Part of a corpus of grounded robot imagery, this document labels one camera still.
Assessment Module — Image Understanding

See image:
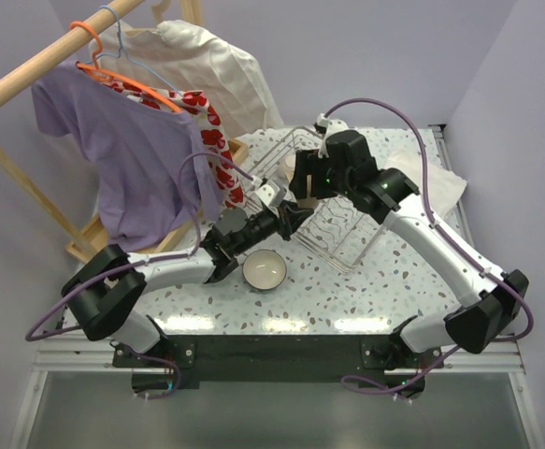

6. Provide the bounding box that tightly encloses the cream floral bowl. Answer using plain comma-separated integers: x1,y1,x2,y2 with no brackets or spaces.
296,175,320,210

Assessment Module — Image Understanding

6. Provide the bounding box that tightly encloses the teal white dotted bowl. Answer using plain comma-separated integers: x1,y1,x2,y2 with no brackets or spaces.
241,249,287,292

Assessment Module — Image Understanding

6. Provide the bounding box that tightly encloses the small white bowl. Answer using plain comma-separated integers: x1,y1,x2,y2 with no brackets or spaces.
278,154,296,181

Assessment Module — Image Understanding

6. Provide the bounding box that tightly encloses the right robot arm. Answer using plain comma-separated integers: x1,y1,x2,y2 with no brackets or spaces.
290,129,529,368

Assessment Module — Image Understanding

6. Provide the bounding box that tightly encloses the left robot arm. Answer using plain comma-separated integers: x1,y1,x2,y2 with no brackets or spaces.
61,200,314,367

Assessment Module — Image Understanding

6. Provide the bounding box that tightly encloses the wooden clothes rack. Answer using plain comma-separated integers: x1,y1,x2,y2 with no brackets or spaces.
0,0,250,277

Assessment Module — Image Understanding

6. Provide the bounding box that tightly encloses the white folded cloth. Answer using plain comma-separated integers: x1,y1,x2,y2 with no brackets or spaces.
384,150,467,219

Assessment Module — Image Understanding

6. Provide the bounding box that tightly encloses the purple t-shirt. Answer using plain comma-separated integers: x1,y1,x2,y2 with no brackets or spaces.
31,62,222,251

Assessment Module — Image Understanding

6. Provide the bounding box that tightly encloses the red floral cloth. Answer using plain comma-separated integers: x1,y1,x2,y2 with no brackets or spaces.
105,80,245,208

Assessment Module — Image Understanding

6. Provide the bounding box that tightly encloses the white shirt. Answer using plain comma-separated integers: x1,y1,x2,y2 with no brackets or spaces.
87,20,284,138

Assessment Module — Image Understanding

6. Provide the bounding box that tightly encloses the orange hanger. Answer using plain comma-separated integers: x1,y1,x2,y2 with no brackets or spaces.
70,21,182,113

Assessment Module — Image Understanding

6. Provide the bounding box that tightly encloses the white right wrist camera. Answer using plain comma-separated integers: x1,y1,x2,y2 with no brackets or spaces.
314,113,350,158

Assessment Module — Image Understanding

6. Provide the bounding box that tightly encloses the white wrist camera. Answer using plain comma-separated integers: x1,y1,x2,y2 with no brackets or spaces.
314,113,350,158
252,177,287,209

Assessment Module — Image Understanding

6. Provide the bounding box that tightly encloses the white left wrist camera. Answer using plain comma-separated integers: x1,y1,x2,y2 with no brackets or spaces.
252,177,287,209

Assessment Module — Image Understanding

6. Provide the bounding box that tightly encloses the wire dish rack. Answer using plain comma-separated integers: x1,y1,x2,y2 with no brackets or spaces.
241,126,386,273

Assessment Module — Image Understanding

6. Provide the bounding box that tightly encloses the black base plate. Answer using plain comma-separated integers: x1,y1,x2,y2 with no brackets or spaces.
112,334,441,393

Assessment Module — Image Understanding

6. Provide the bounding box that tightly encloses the blue wire hanger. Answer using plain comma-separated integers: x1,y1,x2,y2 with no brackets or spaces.
96,5,182,94

